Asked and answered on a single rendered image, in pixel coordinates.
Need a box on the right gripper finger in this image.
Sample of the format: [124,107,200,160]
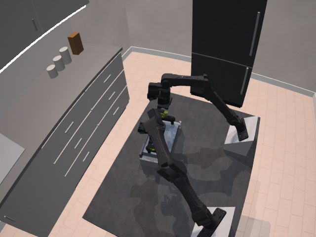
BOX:
[161,111,168,118]

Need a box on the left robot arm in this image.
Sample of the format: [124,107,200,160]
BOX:
[138,108,227,237]

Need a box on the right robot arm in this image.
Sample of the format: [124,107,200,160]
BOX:
[147,73,248,141]

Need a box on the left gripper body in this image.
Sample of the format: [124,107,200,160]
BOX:
[147,139,155,149]

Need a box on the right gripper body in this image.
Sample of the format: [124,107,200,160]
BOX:
[157,96,172,113]

